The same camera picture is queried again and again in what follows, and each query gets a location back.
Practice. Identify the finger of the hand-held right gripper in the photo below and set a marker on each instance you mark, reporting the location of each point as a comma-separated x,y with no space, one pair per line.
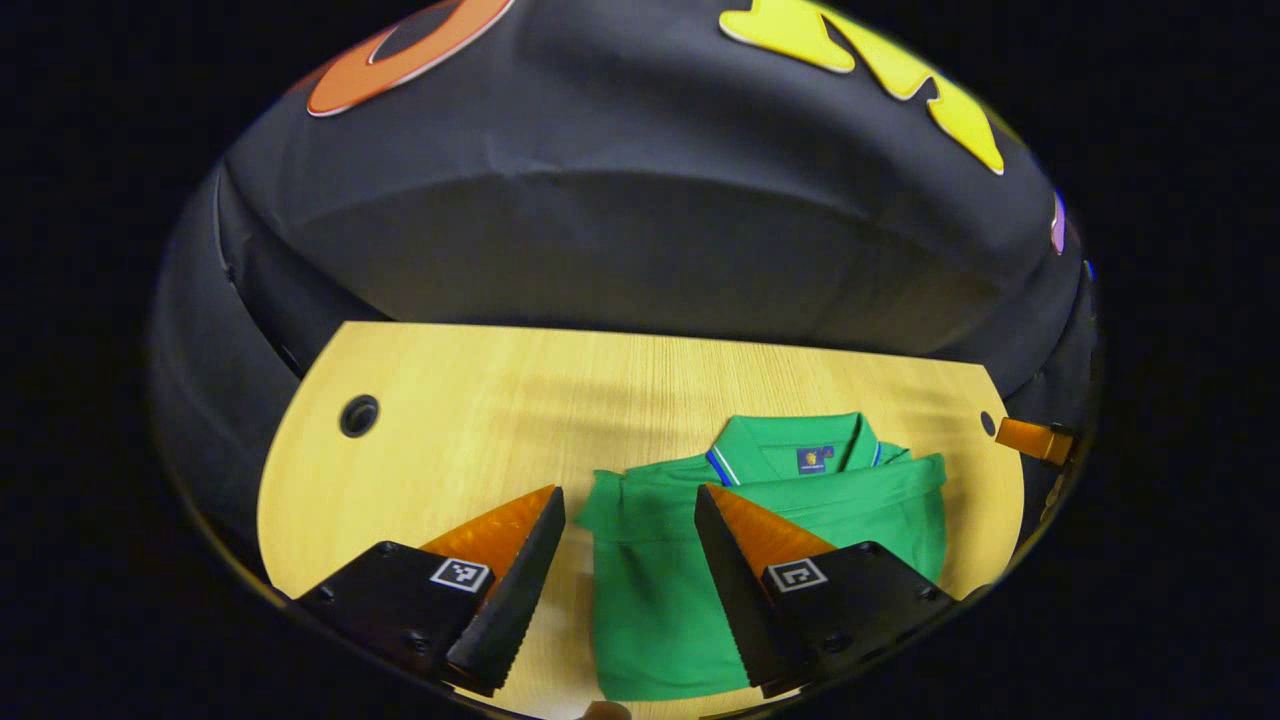
1030,440

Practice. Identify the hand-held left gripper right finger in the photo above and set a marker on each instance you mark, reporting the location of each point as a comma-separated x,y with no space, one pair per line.
745,600

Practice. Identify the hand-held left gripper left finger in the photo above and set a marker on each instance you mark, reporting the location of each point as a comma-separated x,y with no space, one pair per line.
515,590

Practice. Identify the green polo T-shirt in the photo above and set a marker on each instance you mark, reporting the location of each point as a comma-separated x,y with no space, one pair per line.
650,600

